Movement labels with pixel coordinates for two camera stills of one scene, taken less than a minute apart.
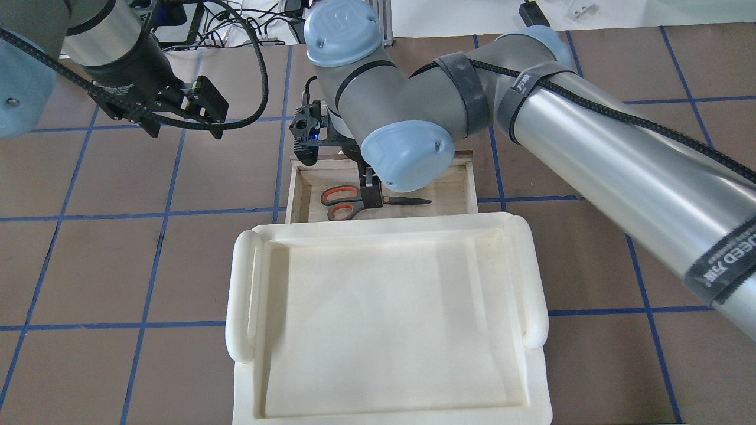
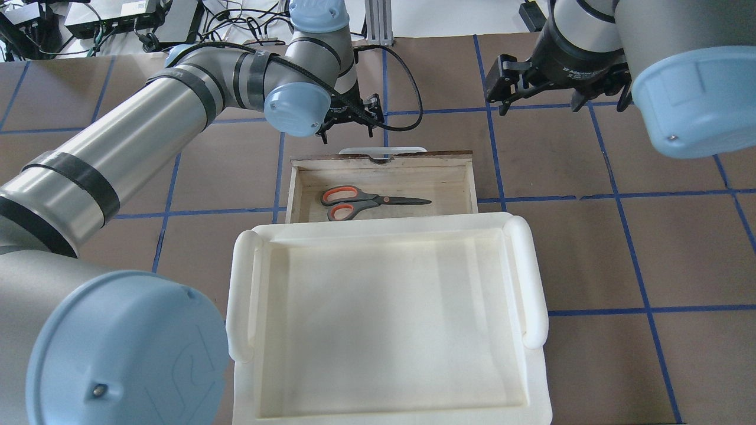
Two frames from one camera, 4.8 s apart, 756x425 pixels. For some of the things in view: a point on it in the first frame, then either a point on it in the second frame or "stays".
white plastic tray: (417, 322) stays
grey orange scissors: (345, 200) stays
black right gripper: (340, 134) -> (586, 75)
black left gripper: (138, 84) -> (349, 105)
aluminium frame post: (383, 8) stays
